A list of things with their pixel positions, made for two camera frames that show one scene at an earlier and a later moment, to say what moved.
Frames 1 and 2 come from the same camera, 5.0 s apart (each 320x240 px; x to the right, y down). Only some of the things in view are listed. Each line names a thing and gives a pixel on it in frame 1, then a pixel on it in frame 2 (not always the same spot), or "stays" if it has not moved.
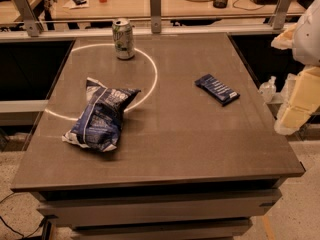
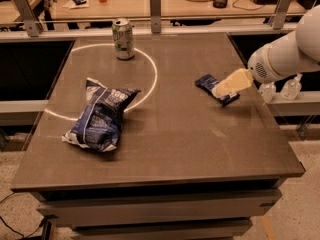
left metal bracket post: (34, 27) stays
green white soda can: (123, 38) stays
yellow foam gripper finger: (303, 100) → (272, 61)
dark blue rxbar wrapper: (214, 87) stays
